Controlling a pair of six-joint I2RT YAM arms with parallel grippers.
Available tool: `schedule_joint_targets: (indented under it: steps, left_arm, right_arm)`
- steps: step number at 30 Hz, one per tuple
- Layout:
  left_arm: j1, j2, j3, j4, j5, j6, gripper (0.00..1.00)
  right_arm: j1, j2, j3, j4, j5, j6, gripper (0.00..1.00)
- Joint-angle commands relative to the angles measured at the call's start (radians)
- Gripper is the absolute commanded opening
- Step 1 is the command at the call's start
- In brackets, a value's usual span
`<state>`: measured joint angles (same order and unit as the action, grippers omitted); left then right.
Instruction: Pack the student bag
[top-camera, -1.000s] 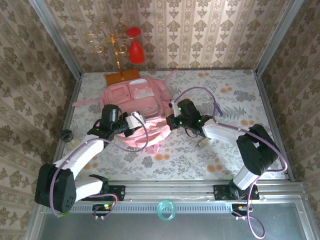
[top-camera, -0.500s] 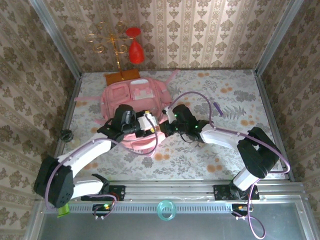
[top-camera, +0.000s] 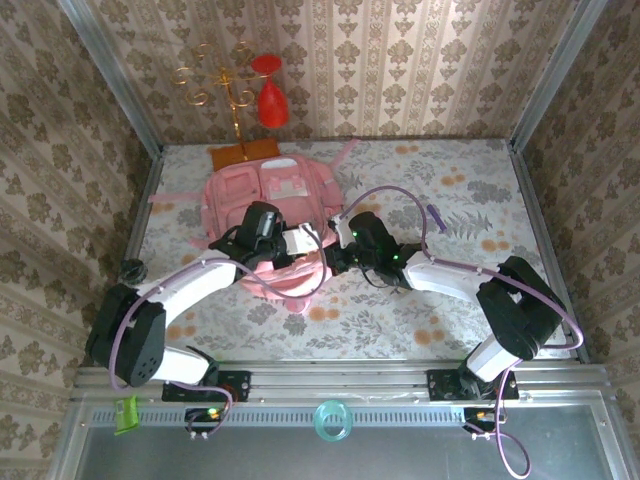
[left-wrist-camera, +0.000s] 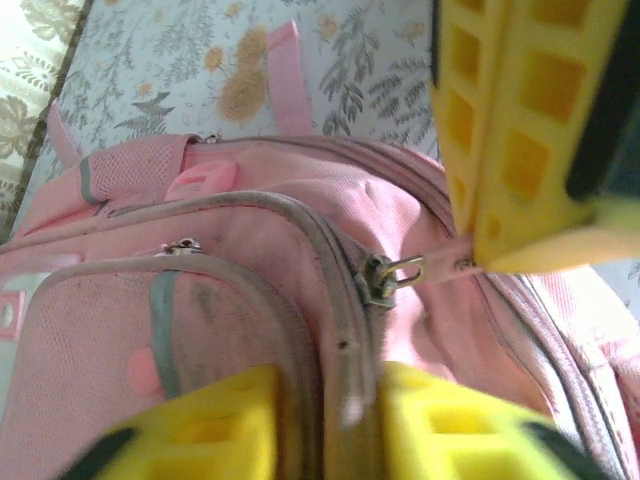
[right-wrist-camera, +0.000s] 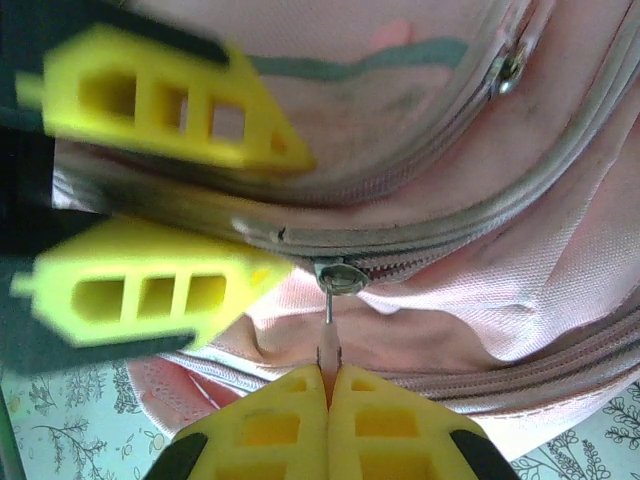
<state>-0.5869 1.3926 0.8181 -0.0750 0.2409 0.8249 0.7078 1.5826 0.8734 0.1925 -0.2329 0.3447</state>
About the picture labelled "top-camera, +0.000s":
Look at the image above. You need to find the pink school backpack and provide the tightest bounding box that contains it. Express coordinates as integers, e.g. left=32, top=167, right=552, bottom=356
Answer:
left=149, top=139, right=361, bottom=314

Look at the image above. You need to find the black round cap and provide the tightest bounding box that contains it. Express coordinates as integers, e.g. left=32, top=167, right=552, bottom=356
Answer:
left=122, top=259, right=147, bottom=285

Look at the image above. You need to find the black electronics board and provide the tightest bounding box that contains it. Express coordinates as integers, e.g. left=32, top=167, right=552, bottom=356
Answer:
left=184, top=407, right=226, bottom=435
left=463, top=407, right=506, bottom=432

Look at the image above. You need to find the metal tray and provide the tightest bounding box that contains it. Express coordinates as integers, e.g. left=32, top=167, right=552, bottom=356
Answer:
left=47, top=402, right=636, bottom=480

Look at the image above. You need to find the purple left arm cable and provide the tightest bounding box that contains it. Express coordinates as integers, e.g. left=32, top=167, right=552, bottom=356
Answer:
left=108, top=224, right=329, bottom=441

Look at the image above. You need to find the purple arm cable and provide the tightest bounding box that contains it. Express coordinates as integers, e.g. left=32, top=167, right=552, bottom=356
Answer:
left=349, top=185, right=586, bottom=479
left=108, top=224, right=329, bottom=441

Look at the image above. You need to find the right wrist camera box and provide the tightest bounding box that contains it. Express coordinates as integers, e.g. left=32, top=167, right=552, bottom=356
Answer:
left=328, top=214, right=355, bottom=249

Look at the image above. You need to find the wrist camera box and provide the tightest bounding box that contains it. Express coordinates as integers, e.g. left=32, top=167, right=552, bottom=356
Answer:
left=328, top=214, right=355, bottom=249
left=281, top=224, right=321, bottom=256

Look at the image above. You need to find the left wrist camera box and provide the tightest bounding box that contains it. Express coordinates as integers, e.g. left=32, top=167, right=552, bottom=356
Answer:
left=281, top=224, right=321, bottom=256

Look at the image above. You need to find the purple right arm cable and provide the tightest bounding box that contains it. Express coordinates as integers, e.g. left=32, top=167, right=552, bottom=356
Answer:
left=349, top=185, right=586, bottom=479

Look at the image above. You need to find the gold wire stand wooden base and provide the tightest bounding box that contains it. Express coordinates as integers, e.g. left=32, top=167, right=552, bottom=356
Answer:
left=172, top=42, right=280, bottom=171

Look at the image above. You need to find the aluminium front rail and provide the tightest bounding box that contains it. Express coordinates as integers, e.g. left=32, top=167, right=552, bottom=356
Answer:
left=69, top=363, right=614, bottom=407

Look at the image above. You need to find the aluminium side rail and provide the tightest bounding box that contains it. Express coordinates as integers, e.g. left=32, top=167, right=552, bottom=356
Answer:
left=92, top=149, right=164, bottom=366
left=509, top=144, right=591, bottom=364

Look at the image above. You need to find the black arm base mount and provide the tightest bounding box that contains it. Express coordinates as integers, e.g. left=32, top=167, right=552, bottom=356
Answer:
left=427, top=368, right=520, bottom=401
left=162, top=369, right=251, bottom=402

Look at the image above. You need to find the teal tape ring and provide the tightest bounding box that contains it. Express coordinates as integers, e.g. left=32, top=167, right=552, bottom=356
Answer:
left=313, top=398, right=354, bottom=442

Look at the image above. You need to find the aluminium frame post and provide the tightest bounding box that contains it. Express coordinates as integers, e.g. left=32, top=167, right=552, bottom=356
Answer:
left=509, top=0, right=609, bottom=151
left=57, top=0, right=164, bottom=159

